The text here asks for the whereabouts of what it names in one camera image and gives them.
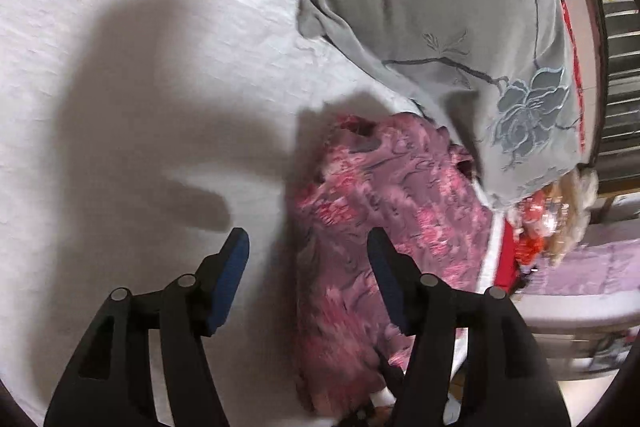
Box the white quilted bed sheet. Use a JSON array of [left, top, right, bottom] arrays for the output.
[[0, 0, 506, 427]]

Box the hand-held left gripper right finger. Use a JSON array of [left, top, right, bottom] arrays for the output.
[[367, 228, 571, 427]]

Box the plain red cloth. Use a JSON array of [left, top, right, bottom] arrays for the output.
[[492, 221, 527, 294]]

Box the stuffed toy in plastic bag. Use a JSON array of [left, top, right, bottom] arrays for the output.
[[514, 167, 599, 269]]

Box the grey floral pillow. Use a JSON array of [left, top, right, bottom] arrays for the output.
[[297, 0, 597, 211]]

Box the purple floral shirt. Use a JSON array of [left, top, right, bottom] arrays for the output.
[[291, 113, 497, 414]]

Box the light purple quilted cloth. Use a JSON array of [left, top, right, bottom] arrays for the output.
[[520, 234, 640, 300]]

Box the dark slatted furniture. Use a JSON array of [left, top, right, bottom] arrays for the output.
[[592, 0, 640, 200]]

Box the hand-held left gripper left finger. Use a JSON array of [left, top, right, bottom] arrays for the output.
[[45, 228, 250, 427]]

